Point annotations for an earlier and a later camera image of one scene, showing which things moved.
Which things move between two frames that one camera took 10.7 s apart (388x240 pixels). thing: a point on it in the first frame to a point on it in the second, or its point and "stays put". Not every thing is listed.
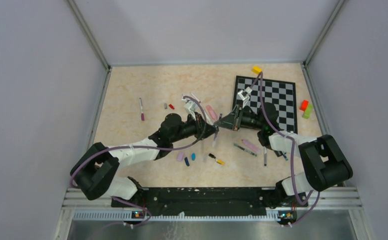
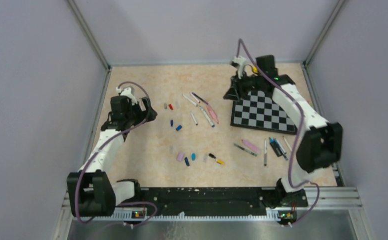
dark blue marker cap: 187,161 stays put
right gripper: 231,121 to 233,93
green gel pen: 245,149 stays put
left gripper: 202,129 to 137,106
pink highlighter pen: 251,146 stays put
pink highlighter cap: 180,156 stays put
